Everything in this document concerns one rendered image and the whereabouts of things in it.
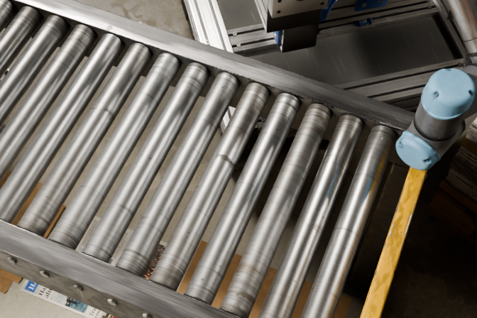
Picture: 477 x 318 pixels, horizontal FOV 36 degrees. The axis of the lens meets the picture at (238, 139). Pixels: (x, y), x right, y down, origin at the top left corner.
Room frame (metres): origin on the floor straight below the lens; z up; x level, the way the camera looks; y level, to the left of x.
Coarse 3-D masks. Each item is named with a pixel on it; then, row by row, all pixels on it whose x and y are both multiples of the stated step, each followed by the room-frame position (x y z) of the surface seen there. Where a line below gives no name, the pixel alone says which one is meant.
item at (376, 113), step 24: (24, 0) 1.06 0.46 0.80; (48, 0) 1.06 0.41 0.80; (72, 0) 1.06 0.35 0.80; (72, 24) 1.01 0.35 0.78; (96, 24) 0.99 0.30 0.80; (120, 24) 1.00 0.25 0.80; (144, 24) 1.00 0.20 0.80; (168, 48) 0.93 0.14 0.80; (192, 48) 0.93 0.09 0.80; (216, 48) 0.93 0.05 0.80; (144, 72) 0.95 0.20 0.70; (216, 72) 0.88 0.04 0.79; (240, 72) 0.87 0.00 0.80; (264, 72) 0.87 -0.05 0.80; (288, 72) 0.87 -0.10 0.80; (240, 96) 0.86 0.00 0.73; (312, 96) 0.82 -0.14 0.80; (336, 96) 0.82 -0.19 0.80; (360, 96) 0.82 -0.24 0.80; (336, 120) 0.79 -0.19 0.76; (384, 120) 0.76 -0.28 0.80; (408, 120) 0.76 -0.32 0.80; (360, 144) 0.77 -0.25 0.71
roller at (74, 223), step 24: (168, 72) 0.88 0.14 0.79; (144, 96) 0.81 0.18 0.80; (120, 120) 0.76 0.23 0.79; (144, 120) 0.77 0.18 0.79; (120, 144) 0.70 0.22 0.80; (96, 168) 0.65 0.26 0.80; (120, 168) 0.66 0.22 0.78; (96, 192) 0.60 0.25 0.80; (72, 216) 0.55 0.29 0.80; (72, 240) 0.51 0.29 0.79
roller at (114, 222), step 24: (192, 72) 0.87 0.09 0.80; (192, 96) 0.82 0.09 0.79; (168, 120) 0.76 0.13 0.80; (144, 144) 0.71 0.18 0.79; (168, 144) 0.71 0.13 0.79; (144, 168) 0.65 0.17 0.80; (120, 192) 0.60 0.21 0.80; (144, 192) 0.61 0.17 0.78; (120, 216) 0.56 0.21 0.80; (96, 240) 0.51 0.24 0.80; (120, 240) 0.52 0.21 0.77
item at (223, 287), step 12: (192, 264) 0.79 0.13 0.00; (228, 276) 0.76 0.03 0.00; (180, 288) 0.72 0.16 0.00; (228, 288) 0.72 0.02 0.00; (264, 288) 0.72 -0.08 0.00; (216, 300) 0.69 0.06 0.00; (264, 300) 0.69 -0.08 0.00; (300, 300) 0.69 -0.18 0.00; (348, 300) 0.69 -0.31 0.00; (252, 312) 0.65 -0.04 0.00; (300, 312) 0.65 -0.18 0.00; (336, 312) 0.65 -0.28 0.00
